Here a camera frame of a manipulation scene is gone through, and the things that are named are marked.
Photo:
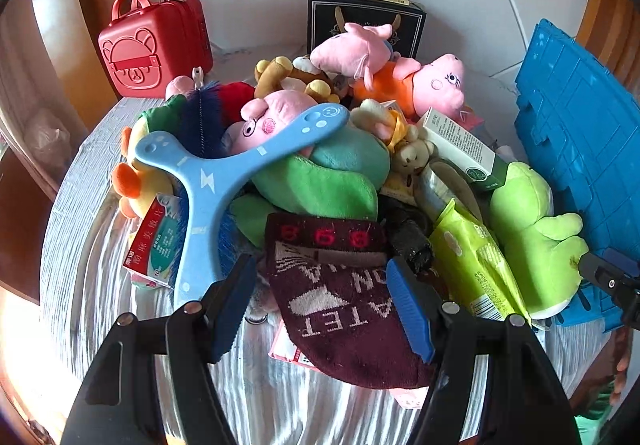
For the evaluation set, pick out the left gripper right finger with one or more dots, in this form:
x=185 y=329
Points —
x=491 y=375

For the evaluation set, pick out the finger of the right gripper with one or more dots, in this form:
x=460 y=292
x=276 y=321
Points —
x=621 y=287

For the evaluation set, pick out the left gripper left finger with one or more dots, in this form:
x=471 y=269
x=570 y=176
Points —
x=145 y=371

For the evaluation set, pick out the red white medicine box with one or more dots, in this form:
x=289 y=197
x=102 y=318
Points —
x=152 y=259

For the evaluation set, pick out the person's right hand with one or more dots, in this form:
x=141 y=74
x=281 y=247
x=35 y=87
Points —
x=621 y=357

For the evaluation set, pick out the green frog plush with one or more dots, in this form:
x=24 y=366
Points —
x=542 y=248

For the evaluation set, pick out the lime green wipes pack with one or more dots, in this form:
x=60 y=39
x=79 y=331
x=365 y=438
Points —
x=475 y=271

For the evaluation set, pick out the green white carton box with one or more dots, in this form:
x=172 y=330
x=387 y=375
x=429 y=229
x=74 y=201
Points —
x=476 y=162

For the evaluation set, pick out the blue folding crate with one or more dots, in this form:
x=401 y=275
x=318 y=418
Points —
x=580 y=131

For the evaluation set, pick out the yellow duck plush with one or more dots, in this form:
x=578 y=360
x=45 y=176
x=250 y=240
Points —
x=136 y=183

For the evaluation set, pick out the maroon knit beanie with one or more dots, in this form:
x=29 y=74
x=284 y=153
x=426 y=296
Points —
x=328 y=278

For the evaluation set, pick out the blue boomerang toy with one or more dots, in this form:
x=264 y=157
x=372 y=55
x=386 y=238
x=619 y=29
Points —
x=211 y=184

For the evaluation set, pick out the small beige bear plush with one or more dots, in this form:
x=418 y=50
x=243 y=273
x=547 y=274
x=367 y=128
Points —
x=407 y=162

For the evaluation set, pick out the pink pig plush orange dress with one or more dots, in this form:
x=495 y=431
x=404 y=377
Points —
x=417 y=87

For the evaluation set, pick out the blue furry plush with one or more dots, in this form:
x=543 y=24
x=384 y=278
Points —
x=202 y=125

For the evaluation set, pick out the green teal plush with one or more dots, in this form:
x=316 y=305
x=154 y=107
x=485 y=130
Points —
x=339 y=178

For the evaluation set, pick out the pink pig plush centre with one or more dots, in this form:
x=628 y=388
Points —
x=262 y=118

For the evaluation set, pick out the pink pig plush upper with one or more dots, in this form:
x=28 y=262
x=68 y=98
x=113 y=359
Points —
x=359 y=52

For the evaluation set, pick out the brown monkey plush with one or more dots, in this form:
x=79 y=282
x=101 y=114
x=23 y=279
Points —
x=281 y=73

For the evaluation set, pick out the red bear suitcase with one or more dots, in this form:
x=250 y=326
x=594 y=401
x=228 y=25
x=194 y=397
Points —
x=148 y=43

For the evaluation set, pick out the black gift box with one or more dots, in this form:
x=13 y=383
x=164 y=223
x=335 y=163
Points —
x=326 y=18

